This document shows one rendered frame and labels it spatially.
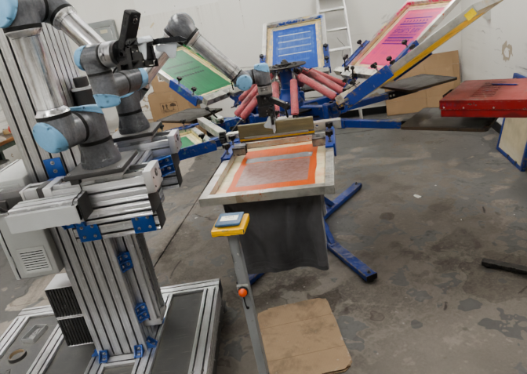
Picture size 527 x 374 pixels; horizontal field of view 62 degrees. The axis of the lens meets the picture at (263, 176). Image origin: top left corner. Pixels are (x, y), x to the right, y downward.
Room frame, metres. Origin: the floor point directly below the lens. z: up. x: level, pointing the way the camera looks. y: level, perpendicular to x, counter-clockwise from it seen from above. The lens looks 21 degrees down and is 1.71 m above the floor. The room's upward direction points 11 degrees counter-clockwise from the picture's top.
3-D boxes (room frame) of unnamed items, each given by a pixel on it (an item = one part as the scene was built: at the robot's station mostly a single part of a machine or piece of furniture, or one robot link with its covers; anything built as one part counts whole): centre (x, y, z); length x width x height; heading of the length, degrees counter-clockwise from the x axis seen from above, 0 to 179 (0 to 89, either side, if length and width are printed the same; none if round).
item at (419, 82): (3.34, -0.92, 0.91); 1.34 x 0.40 x 0.08; 108
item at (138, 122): (2.17, 0.58, 1.31); 0.15 x 0.15 x 0.10
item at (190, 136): (2.85, 0.57, 1.05); 1.08 x 0.61 x 0.23; 108
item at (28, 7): (1.55, 0.67, 1.63); 0.15 x 0.12 x 0.55; 151
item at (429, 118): (2.69, -0.79, 0.91); 1.34 x 0.40 x 0.08; 48
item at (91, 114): (1.66, 0.61, 1.42); 0.13 x 0.12 x 0.14; 151
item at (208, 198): (2.10, -0.07, 0.97); 0.79 x 0.58 x 0.04; 168
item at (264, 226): (1.81, -0.01, 0.74); 0.45 x 0.03 x 0.43; 78
